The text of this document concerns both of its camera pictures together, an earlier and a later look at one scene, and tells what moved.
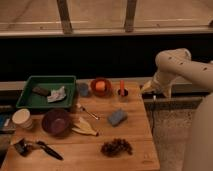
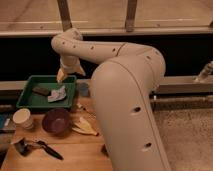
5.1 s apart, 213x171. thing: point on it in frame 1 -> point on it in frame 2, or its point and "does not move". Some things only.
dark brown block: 41,91 does not move
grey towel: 57,95 does not move
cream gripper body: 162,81 -> 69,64
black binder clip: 23,146 does not move
